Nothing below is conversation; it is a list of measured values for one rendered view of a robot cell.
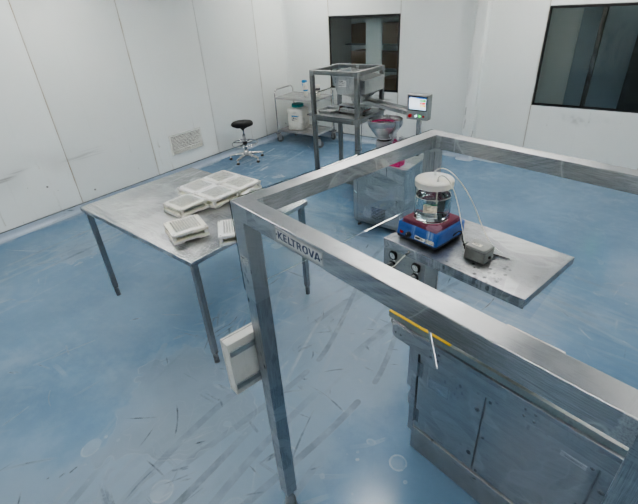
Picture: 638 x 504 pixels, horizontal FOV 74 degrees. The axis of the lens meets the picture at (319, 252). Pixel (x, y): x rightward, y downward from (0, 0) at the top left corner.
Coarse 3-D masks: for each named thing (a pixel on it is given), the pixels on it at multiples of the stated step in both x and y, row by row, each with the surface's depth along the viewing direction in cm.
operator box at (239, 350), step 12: (228, 336) 158; (240, 336) 158; (252, 336) 161; (228, 348) 155; (240, 348) 158; (252, 348) 163; (228, 360) 159; (240, 360) 161; (252, 360) 165; (228, 372) 165; (240, 372) 163; (252, 372) 168; (240, 384) 165; (252, 384) 170
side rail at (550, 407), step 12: (408, 324) 195; (432, 336) 186; (444, 348) 183; (456, 348) 179; (468, 360) 175; (492, 372) 167; (504, 384) 165; (516, 384) 161; (528, 396) 158; (540, 396) 156; (552, 408) 152; (564, 420) 150; (576, 420) 146; (588, 432) 144; (600, 432) 142; (612, 444) 139; (624, 456) 137
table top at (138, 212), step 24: (192, 168) 413; (144, 192) 365; (168, 192) 362; (96, 216) 329; (120, 216) 325; (144, 216) 323; (168, 216) 320; (216, 216) 316; (144, 240) 290; (168, 240) 287; (192, 240) 285; (216, 240) 283; (192, 264) 262
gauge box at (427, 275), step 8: (384, 248) 184; (384, 256) 186; (400, 256) 178; (400, 264) 180; (408, 264) 176; (424, 264) 169; (408, 272) 178; (424, 272) 171; (432, 272) 176; (424, 280) 173; (432, 280) 178
